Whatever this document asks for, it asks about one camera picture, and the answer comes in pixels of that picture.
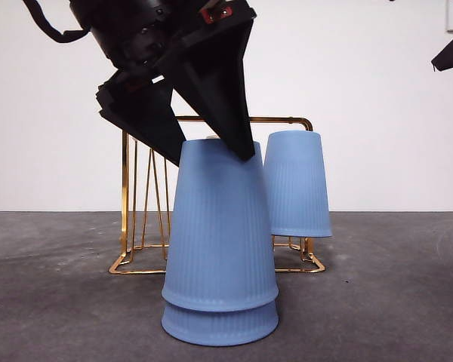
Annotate gold wire cup holder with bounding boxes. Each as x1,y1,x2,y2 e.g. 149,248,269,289
109,114,326,275

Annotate blue ribbed plastic cup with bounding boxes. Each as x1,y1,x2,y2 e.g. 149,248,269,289
263,130,332,238
161,139,281,313
161,292,280,347

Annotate black sleeved cable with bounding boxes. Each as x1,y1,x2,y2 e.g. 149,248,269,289
22,0,95,44

